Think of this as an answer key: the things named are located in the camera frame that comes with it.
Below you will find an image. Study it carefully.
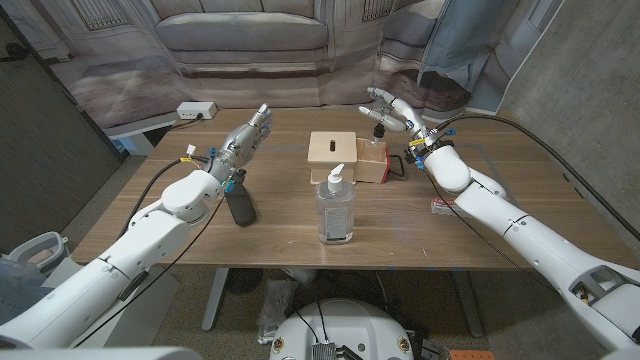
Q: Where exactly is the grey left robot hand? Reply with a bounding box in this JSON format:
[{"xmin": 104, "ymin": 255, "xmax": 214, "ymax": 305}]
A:
[{"xmin": 207, "ymin": 103, "xmax": 274, "ymax": 184}]

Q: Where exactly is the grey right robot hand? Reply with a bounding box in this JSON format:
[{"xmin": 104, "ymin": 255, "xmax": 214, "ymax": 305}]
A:
[{"xmin": 358, "ymin": 87, "xmax": 439, "ymax": 149}]

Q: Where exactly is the clear dispenser bottle black cap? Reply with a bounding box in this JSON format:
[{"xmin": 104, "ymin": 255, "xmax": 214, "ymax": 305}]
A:
[{"xmin": 367, "ymin": 123, "xmax": 387, "ymax": 151}]

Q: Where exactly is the black drawer pull loop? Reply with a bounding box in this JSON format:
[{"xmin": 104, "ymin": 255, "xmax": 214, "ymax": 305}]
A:
[{"xmin": 388, "ymin": 153, "xmax": 406, "ymax": 179}]

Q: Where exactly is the wooden drawer with red front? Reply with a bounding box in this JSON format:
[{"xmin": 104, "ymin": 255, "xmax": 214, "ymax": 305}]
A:
[{"xmin": 354, "ymin": 137, "xmax": 391, "ymax": 185}]

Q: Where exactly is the light wooden drawer box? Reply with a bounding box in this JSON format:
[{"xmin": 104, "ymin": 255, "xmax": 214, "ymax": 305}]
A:
[{"xmin": 307, "ymin": 130, "xmax": 359, "ymax": 185}]

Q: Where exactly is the red white toothpaste box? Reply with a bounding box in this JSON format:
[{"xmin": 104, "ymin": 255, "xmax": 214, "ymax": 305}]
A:
[{"xmin": 430, "ymin": 197, "xmax": 469, "ymax": 218}]

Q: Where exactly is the clear hand sanitizer pump bottle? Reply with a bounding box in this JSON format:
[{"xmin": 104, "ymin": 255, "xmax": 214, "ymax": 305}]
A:
[{"xmin": 314, "ymin": 163, "xmax": 357, "ymax": 246}]

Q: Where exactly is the white power strip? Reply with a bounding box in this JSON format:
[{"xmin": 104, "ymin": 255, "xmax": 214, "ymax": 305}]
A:
[{"xmin": 176, "ymin": 101, "xmax": 219, "ymax": 121}]

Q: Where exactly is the black oblong case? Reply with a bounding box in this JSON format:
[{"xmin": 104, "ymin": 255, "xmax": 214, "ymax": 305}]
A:
[{"xmin": 224, "ymin": 172, "xmax": 258, "ymax": 228}]

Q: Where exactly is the printed living room backdrop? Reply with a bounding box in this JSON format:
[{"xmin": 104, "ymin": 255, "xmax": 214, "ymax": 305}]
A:
[{"xmin": 29, "ymin": 0, "xmax": 566, "ymax": 132}]

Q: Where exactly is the white low shelf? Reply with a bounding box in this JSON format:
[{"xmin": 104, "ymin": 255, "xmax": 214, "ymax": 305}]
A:
[{"xmin": 104, "ymin": 119, "xmax": 179, "ymax": 157}]

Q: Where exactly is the black round floor fan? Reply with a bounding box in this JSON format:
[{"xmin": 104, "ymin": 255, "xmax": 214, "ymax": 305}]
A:
[{"xmin": 224, "ymin": 268, "xmax": 265, "ymax": 295}]

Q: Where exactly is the grey table leg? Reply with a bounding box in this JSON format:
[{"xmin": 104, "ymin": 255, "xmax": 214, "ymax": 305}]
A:
[
  {"xmin": 452, "ymin": 269, "xmax": 485, "ymax": 339},
  {"xmin": 201, "ymin": 268, "xmax": 230, "ymax": 333}
]

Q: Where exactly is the clear plastic bag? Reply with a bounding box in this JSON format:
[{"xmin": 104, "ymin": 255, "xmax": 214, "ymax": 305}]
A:
[{"xmin": 257, "ymin": 278, "xmax": 299, "ymax": 345}]

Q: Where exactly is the dark grey partition panel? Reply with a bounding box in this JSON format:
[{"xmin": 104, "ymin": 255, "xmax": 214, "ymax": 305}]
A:
[{"xmin": 0, "ymin": 9, "xmax": 126, "ymax": 251}]

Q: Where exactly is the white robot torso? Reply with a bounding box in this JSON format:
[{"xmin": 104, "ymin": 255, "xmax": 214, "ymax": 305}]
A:
[{"xmin": 268, "ymin": 298, "xmax": 415, "ymax": 360}]

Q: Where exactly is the grey white waste bin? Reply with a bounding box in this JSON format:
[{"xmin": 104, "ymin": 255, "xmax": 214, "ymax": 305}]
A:
[{"xmin": 7, "ymin": 231, "xmax": 70, "ymax": 276}]

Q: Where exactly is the orange box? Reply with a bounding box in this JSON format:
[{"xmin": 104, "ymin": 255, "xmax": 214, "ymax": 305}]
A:
[{"xmin": 449, "ymin": 349, "xmax": 496, "ymax": 360}]

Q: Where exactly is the blue grey bag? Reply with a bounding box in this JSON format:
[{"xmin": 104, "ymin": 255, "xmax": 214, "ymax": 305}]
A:
[{"xmin": 0, "ymin": 254, "xmax": 51, "ymax": 322}]

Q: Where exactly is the right arm thick black cable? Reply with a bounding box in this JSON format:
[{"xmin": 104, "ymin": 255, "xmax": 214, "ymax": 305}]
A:
[{"xmin": 434, "ymin": 114, "xmax": 640, "ymax": 242}]

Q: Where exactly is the arm thick black cable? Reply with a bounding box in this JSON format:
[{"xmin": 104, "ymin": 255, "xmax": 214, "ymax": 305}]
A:
[
  {"xmin": 117, "ymin": 156, "xmax": 209, "ymax": 240},
  {"xmin": 434, "ymin": 114, "xmax": 640, "ymax": 242}
]

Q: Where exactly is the left arm thick black cable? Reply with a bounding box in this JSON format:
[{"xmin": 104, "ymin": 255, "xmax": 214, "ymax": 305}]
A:
[{"xmin": 117, "ymin": 156, "xmax": 209, "ymax": 240}]

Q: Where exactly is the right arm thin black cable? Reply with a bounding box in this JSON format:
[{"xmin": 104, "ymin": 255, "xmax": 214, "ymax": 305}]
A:
[{"xmin": 422, "ymin": 169, "xmax": 556, "ymax": 294}]

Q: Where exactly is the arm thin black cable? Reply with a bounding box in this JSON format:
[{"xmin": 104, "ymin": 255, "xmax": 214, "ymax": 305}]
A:
[
  {"xmin": 422, "ymin": 169, "xmax": 556, "ymax": 294},
  {"xmin": 73, "ymin": 197, "xmax": 226, "ymax": 349}
]

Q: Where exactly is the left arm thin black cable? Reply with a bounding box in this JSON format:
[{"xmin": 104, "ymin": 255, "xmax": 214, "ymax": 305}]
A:
[{"xmin": 73, "ymin": 197, "xmax": 226, "ymax": 349}]

